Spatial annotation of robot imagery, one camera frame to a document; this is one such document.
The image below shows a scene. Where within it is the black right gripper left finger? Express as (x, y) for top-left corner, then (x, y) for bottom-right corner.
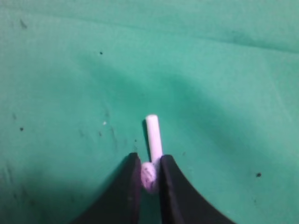
(71, 153), (142, 224)

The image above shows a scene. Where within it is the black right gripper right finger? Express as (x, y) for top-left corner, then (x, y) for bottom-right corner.
(159, 155), (228, 224)

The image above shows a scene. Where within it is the white earbud with dark mesh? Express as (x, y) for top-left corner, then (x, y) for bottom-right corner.
(141, 114), (163, 194)

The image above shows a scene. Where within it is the green table cloth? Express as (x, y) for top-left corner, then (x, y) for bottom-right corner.
(0, 0), (299, 224)

